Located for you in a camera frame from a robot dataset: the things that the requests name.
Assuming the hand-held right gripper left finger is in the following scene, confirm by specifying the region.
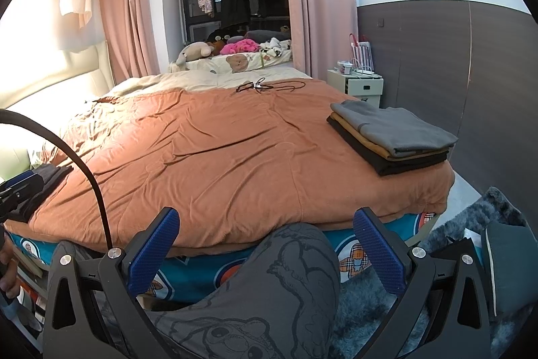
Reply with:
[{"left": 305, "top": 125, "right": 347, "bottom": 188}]
[{"left": 41, "top": 206, "right": 181, "bottom": 359}]

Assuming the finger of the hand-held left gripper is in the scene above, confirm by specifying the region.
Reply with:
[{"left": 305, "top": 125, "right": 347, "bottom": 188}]
[{"left": 0, "top": 169, "right": 45, "bottom": 209}]

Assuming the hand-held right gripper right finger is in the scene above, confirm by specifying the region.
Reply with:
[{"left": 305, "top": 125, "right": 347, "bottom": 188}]
[{"left": 353, "top": 206, "right": 492, "bottom": 359}]

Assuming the grey t-shirt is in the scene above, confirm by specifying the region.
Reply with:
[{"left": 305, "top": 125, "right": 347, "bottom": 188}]
[{"left": 330, "top": 99, "right": 459, "bottom": 158}]

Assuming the pile of black clothes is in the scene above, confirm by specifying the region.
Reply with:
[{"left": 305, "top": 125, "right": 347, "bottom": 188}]
[{"left": 17, "top": 163, "right": 74, "bottom": 223}]

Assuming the person's left hand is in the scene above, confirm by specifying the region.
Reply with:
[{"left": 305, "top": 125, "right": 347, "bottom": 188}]
[{"left": 0, "top": 234, "right": 20, "bottom": 301}]

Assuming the blue cartoon print bed sheet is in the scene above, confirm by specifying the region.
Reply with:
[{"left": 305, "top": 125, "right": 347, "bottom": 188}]
[{"left": 8, "top": 210, "right": 442, "bottom": 303}]

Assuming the grey shag rug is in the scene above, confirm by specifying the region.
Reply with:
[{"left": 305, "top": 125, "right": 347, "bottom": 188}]
[{"left": 328, "top": 186, "right": 534, "bottom": 359}]

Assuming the folded black garment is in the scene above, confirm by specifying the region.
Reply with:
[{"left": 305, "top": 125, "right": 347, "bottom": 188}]
[{"left": 326, "top": 117, "right": 450, "bottom": 177}]

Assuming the person's grey printed pants leg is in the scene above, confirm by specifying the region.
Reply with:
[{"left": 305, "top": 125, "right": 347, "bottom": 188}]
[{"left": 139, "top": 221, "right": 343, "bottom": 359}]

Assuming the orange blanket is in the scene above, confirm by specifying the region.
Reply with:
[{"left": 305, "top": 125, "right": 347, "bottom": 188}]
[{"left": 27, "top": 83, "right": 457, "bottom": 250}]

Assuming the cream padded headboard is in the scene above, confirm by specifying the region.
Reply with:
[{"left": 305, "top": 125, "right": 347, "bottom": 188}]
[{"left": 0, "top": 39, "right": 116, "bottom": 175}]

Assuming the folded tan garment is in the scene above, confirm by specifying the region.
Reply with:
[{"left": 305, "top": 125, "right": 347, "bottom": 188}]
[{"left": 329, "top": 112, "right": 450, "bottom": 163}]

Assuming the dark teal cushion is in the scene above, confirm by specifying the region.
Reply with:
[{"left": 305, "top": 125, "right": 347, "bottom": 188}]
[{"left": 479, "top": 222, "right": 532, "bottom": 318}]

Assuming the white nightstand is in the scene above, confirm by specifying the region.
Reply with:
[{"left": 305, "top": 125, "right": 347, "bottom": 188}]
[{"left": 327, "top": 67, "right": 385, "bottom": 109}]

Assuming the cream quilt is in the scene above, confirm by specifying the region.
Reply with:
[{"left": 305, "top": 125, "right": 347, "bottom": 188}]
[{"left": 107, "top": 67, "right": 314, "bottom": 95}]

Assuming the red striped gift bag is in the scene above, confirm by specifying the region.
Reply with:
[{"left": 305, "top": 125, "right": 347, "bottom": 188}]
[{"left": 348, "top": 33, "right": 374, "bottom": 69}]

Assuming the beige plush toy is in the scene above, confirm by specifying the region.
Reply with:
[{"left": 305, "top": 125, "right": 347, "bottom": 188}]
[{"left": 169, "top": 41, "right": 213, "bottom": 73}]

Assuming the pink plush toy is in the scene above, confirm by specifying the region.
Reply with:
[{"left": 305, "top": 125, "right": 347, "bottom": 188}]
[{"left": 221, "top": 39, "right": 261, "bottom": 56}]

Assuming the black white spotted cloth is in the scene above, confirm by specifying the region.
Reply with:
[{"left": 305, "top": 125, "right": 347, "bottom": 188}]
[{"left": 260, "top": 37, "right": 293, "bottom": 52}]

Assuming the grey cushion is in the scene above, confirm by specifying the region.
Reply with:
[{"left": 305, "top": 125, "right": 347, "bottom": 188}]
[{"left": 244, "top": 29, "right": 280, "bottom": 42}]

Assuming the black cable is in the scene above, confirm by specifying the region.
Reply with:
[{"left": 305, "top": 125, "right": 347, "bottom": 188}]
[{"left": 0, "top": 109, "right": 116, "bottom": 252}]

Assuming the black cord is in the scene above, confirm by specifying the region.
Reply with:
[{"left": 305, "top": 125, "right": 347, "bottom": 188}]
[{"left": 252, "top": 77, "right": 314, "bottom": 95}]

